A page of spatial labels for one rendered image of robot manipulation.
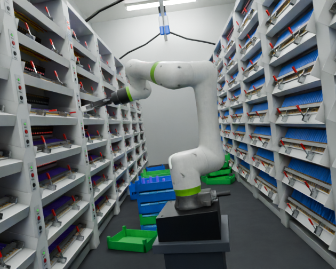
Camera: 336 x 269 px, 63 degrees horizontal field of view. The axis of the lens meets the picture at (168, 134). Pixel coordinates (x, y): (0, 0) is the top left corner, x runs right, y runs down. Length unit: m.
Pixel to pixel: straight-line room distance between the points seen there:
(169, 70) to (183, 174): 0.45
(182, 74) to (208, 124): 0.27
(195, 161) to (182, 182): 0.11
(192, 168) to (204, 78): 0.41
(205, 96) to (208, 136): 0.19
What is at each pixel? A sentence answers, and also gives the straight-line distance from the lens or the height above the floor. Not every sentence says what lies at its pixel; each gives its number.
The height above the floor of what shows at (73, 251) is 0.14.
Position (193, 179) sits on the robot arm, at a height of 0.52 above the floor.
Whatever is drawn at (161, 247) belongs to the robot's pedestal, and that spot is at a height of 0.27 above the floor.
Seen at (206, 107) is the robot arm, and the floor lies 0.83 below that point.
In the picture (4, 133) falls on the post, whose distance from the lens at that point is 1.31.
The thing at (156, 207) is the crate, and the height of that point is 0.19.
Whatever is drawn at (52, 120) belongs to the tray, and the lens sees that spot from 1.58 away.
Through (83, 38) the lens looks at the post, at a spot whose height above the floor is 1.63.
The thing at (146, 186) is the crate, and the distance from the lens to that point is 2.00.
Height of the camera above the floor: 0.77
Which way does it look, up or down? 2 degrees down
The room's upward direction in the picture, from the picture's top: 7 degrees counter-clockwise
